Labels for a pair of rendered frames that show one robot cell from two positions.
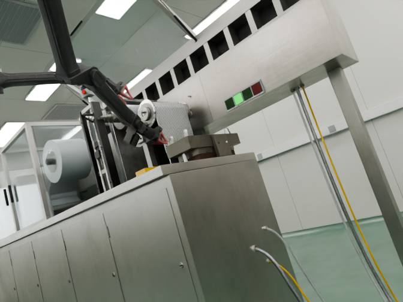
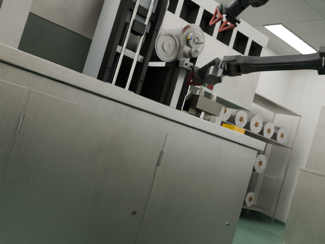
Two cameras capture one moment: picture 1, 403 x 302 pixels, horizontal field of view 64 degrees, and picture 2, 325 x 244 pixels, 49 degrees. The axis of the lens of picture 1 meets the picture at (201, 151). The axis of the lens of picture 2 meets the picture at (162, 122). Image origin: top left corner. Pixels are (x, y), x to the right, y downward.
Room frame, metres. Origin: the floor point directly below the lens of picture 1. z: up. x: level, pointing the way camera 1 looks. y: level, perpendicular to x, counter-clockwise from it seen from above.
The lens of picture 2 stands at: (1.31, 1.77, 0.78)
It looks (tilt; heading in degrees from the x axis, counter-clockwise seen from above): 3 degrees up; 282
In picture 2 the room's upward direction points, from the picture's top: 16 degrees clockwise
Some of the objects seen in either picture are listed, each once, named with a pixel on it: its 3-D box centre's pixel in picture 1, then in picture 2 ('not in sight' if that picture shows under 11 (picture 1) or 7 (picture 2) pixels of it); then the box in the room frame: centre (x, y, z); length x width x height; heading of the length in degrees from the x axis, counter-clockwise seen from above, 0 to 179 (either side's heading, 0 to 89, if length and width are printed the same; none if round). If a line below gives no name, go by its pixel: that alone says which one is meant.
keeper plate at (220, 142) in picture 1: (222, 145); not in sight; (1.58, -0.11, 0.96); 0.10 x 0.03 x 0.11; 139
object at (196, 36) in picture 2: (144, 113); (194, 40); (1.61, 0.23, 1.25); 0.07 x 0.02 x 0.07; 49
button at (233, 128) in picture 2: (147, 171); (233, 129); (1.34, 0.25, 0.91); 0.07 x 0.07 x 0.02; 49
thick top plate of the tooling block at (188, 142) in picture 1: (204, 145); (182, 102); (1.63, -0.03, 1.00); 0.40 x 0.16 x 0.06; 139
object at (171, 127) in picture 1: (177, 134); (176, 75); (1.67, 0.09, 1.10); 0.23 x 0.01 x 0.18; 139
